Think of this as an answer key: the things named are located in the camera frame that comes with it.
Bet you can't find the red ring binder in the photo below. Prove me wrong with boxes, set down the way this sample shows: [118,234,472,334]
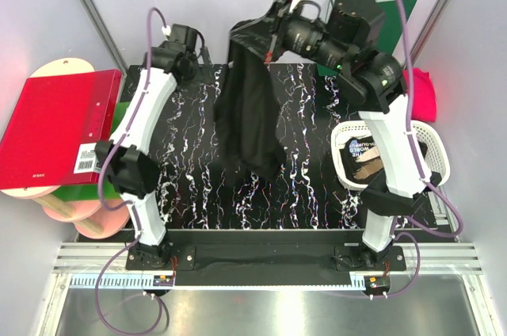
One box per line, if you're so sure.
[1,70,122,189]

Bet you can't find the black printed t-shirt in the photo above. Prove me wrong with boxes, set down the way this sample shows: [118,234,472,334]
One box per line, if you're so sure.
[213,20,286,182]
[341,136,429,185]

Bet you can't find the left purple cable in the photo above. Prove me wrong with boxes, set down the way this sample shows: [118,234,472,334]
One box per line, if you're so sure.
[94,7,172,330]

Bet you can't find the black marble pattern mat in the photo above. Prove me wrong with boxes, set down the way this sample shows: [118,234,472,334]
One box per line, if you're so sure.
[150,63,367,230]

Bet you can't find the black printed t-shirt in basket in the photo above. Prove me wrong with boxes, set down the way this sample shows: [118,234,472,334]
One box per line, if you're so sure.
[341,136,429,185]

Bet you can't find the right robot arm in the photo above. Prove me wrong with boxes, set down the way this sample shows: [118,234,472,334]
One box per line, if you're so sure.
[229,0,441,266]

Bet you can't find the pink folded t-shirt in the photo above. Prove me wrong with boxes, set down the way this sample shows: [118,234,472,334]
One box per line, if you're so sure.
[412,68,437,123]

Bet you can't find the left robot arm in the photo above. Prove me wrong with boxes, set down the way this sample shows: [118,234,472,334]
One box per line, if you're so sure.
[94,24,206,269]

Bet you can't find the green plastic folder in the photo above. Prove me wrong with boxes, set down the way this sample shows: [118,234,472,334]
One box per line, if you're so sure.
[53,101,132,202]

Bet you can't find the green lever arch binder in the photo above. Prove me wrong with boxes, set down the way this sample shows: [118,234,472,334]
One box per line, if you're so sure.
[316,0,418,75]

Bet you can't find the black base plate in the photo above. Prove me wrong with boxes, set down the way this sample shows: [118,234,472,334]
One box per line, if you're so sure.
[126,230,406,289]

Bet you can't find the aluminium rail frame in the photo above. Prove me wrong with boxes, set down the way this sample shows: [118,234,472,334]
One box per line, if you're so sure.
[54,242,482,292]

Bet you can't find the white plastic basket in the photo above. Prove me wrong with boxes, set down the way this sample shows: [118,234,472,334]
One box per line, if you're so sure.
[330,120,451,191]

